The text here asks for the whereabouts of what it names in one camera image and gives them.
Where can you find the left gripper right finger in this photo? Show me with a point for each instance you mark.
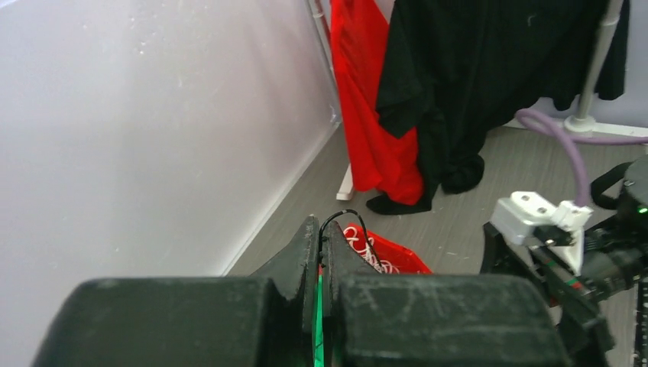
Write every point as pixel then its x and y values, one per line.
pixel 374 319

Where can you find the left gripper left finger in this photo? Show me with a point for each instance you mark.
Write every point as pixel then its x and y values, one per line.
pixel 263 319

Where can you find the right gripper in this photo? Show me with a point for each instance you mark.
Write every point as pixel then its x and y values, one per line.
pixel 615 260

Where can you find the red plastic bin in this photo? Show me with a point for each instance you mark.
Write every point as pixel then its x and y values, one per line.
pixel 384 254

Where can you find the green plastic bin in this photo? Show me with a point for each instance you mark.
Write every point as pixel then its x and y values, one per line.
pixel 318 348

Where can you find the red t-shirt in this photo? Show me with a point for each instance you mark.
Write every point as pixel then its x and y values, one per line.
pixel 358 40

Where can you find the metal clothes rack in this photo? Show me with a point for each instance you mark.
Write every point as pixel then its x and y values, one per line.
pixel 587 101

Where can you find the black t-shirt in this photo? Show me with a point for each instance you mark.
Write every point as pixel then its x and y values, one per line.
pixel 454 70

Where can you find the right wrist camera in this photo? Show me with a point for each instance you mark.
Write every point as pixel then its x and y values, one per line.
pixel 519 214

